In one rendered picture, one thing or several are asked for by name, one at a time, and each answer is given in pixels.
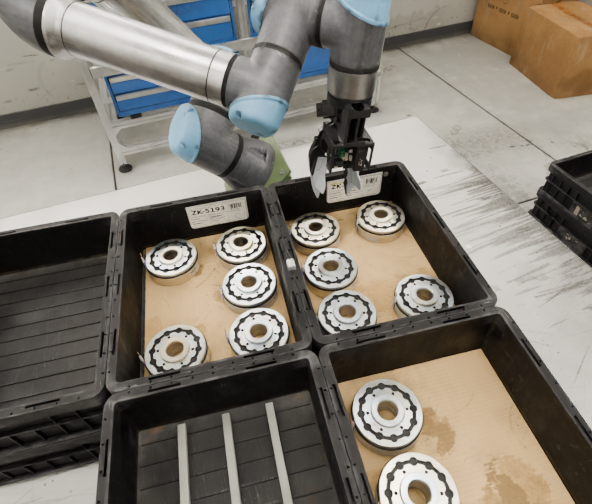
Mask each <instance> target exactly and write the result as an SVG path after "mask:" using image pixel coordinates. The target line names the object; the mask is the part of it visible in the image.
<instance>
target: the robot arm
mask: <svg viewBox="0 0 592 504"><path fill-rule="evenodd" d="M86 2H92V3H93V4H95V5H96V6H97V7H95V6H92V5H89V4H86ZM390 7H391V0H253V5H252V7H251V22H252V26H253V28H254V30H255V31H256V33H258V37H257V39H256V42H255V45H254V47H253V50H252V52H251V55H250V57H249V58H248V57H245V56H242V55H239V54H238V53H234V51H233V50H232V49H230V48H228V47H225V46H220V45H217V46H214V45H209V44H206V43H203V42H202V41H201V40H200V39H199V38H198V37H197V36H196V35H195V34H194V33H193V32H192V31H191V30H190V29H189V28H188V27H187V26H186V25H185V24H184V23H183V22H182V21H181V20H180V19H179V18H178V17H177V16H176V15H175V14H174V13H173V12H172V11H171V10H170V9H169V8H168V7H167V6H166V5H165V4H164V3H163V2H162V1H161V0H0V18H1V19H2V20H3V21H4V23H5V24H6V25H7V26H8V27H9V28H10V29H11V30H12V32H13V33H15V34H16V35H17V36H18V37H19V38H20V39H22V40H23V41H24V42H26V43H27V44H29V45H30V46H31V47H33V48H35V49H37V50H39V51H41V52H43V53H45V54H47V55H50V56H53V57H56V58H59V59H62V60H70V59H72V58H74V57H77V58H80V59H83V60H86V61H89V62H92V63H95V64H98V65H101V66H104V67H107V68H110V69H113V70H116V71H119V72H122V73H125V74H128V75H131V76H134V77H136V78H139V79H142V80H145V81H148V82H151V83H154V84H157V85H160V86H163V87H166V88H169V89H172V90H175V91H178V92H181V93H184V94H187V95H190V96H191V99H190V101H189V104H182V105H181V106H180V107H179V108H178V109H177V111H176V115H174V117H173V119H172V122H171V125H170V129H169V138H168V140H169V147H170V149H171V151H172V152H173V153H174V154H175V155H176V156H178V157H180V158H182V159H183V160H184V161H185V162H187V163H191V164H193V165H195V166H197V167H199V168H201V169H203V170H205V171H207V172H210V173H212V174H214V175H216V176H218V177H220V178H221V179H223V181H224V182H225V183H226V184H227V185H228V186H229V187H230V188H231V189H232V190H235V189H240V188H246V187H252V186H257V185H262V186H264V185H265V184H266V182H267V181H268V179H269V177H270V175H271V173H272V170H273V167H274V162H275V151H274V148H273V147H272V145H270V144H269V143H267V142H265V141H263V140H259V139H254V138H249V137H244V136H241V135H240V134H238V133H236V132H235V131H234V127H235V126H236V127H238V128H239V129H241V130H244V131H246V132H248V133H250V134H252V135H255V136H260V137H270V136H273V135H274V134H276V133H277V131H278V129H279V127H280V125H281V123H282V121H283V118H284V116H285V114H286V112H287V111H288V108H289V102H290V99H291V97H292V94H293V91H294V88H295V86H296V83H297V80H298V78H299V75H300V72H301V70H302V67H303V64H304V62H305V59H306V56H307V54H308V51H309V48H310V46H312V47H317V48H322V49H325V48H326V49H330V61H329V67H328V76H327V85H326V87H327V90H328V92H327V99H326V100H322V102H320V103H316V111H317V117H323V119H326V118H327V119H330V120H329V121H328V122H323V125H322V126H321V127H320V128H318V131H319V134H318V136H314V140H313V143H312V144H311V146H310V149H309V153H308V161H309V170H310V177H311V183H312V188H313V191H314V193H315V195H316V197H317V198H319V196H320V193H322V194H323V193H324V192H325V188H326V181H325V174H326V170H327V169H328V171H329V173H330V174H332V169H334V168H335V169H337V168H342V167H343V169H345V170H344V176H345V179H344V182H343V184H344V190H345V194H346V195H348V194H349V193H350V191H351V190H352V188H353V187H354V186H355V187H357V188H358V189H359V190H361V188H362V184H361V180H360V177H359V171H363V168H364V166H365V167H366V168H367V170H370V165H371V160H372V155H373V151H374V146H375V142H374V141H373V139H372V138H371V136H370V135H369V133H368V132H367V130H366V129H365V127H364V126H365V121H366V118H370V116H371V111H372V109H371V108H370V106H371V103H372V97H373V94H374V92H375V87H376V82H377V77H378V76H380V70H379V67H380V62H381V57H382V51H383V46H384V41H385V36H386V31H387V26H388V25H389V22H390V17H389V13H390ZM369 148H370V149H371V152H370V157H369V161H368V160H367V154H368V149H369ZM325 153H326V155H327V156H326V155H325Z"/></svg>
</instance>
